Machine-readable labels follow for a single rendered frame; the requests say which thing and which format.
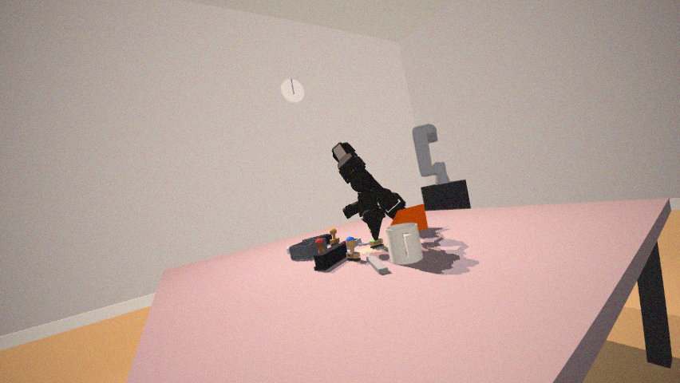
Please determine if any blue-handled rubber stamp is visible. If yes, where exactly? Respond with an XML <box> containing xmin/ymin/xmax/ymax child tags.
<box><xmin>346</xmin><ymin>236</ymin><xmax>361</xmax><ymax>262</ymax></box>

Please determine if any red ink pad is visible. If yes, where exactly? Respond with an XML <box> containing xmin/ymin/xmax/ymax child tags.
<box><xmin>340</xmin><ymin>238</ymin><xmax>362</xmax><ymax>249</ymax></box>

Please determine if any white card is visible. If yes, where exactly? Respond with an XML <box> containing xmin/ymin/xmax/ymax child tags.
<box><xmin>355</xmin><ymin>243</ymin><xmax>388</xmax><ymax>255</ymax></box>

